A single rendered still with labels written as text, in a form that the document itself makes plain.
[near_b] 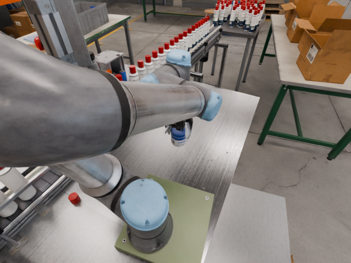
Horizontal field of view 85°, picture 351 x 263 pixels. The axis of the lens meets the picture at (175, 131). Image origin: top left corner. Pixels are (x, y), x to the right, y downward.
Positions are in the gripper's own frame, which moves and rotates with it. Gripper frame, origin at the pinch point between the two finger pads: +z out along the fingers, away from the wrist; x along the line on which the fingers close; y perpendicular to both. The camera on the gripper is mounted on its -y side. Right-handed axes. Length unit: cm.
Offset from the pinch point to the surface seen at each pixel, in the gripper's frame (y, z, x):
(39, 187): 36, 8, -44
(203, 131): -18.2, 12.7, 8.3
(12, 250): 56, 12, -38
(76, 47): 14.9, -38.4, -24.6
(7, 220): 50, 8, -44
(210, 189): 14.4, 12.7, 17.7
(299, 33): -192, 8, 74
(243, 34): -173, 8, 18
